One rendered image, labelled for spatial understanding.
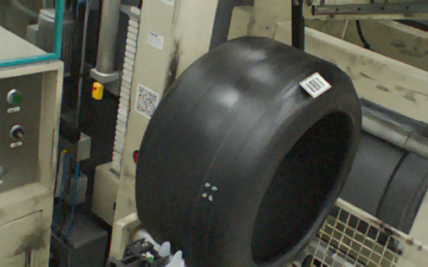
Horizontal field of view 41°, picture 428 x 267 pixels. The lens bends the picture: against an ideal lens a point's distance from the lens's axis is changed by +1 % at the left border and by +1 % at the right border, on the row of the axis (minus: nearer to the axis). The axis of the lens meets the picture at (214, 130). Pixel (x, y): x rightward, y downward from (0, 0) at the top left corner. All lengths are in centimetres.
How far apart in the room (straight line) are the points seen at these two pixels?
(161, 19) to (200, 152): 38
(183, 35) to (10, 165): 57
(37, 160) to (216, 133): 67
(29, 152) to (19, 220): 18
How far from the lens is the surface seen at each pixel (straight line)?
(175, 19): 129
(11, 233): 161
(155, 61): 136
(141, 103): 142
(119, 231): 143
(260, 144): 105
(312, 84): 112
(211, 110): 109
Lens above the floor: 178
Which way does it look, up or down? 25 degrees down
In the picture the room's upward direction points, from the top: 12 degrees clockwise
